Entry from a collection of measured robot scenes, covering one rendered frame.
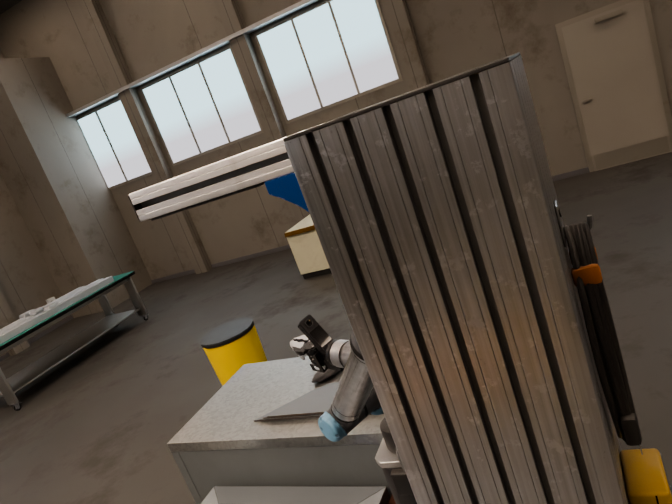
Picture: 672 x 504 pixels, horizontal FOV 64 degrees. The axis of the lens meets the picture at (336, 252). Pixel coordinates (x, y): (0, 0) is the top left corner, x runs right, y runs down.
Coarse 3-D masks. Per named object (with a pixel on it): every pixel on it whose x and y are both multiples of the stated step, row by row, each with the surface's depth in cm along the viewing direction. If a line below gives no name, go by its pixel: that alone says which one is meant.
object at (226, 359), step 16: (240, 320) 450; (208, 336) 439; (224, 336) 424; (240, 336) 418; (256, 336) 435; (208, 352) 423; (224, 352) 417; (240, 352) 420; (256, 352) 430; (224, 368) 422
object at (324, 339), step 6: (306, 318) 150; (312, 318) 150; (300, 324) 148; (306, 324) 149; (312, 324) 149; (318, 324) 150; (306, 330) 148; (312, 330) 149; (318, 330) 149; (324, 330) 150; (306, 336) 149; (312, 336) 148; (318, 336) 148; (324, 336) 149; (312, 342) 149; (318, 342) 148; (324, 342) 148; (318, 348) 148; (324, 348) 147; (324, 354) 149
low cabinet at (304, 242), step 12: (300, 228) 754; (312, 228) 742; (288, 240) 767; (300, 240) 760; (312, 240) 753; (300, 252) 767; (312, 252) 760; (300, 264) 774; (312, 264) 767; (324, 264) 760; (312, 276) 777
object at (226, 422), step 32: (224, 384) 253; (256, 384) 240; (288, 384) 229; (320, 384) 219; (224, 416) 222; (256, 416) 212; (384, 416) 181; (192, 448) 211; (224, 448) 204; (256, 448) 197
